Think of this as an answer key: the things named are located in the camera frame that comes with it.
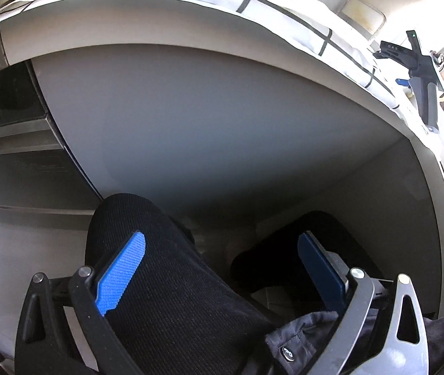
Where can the white black checked cloth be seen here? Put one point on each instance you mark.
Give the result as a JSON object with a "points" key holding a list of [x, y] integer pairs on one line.
{"points": [[304, 23]]}

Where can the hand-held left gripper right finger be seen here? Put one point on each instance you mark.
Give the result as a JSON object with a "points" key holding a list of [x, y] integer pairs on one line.
{"points": [[317, 269]]}

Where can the white cutting board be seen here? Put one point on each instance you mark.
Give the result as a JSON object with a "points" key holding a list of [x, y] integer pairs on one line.
{"points": [[362, 15]]}

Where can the dark grey jacket hem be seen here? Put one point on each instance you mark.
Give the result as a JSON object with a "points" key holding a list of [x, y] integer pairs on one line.
{"points": [[311, 332]]}

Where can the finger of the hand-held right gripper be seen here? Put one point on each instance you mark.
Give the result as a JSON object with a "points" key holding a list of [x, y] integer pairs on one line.
{"points": [[378, 54], [402, 82]]}

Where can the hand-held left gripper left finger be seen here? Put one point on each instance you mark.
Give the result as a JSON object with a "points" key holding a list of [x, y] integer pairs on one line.
{"points": [[122, 273]]}

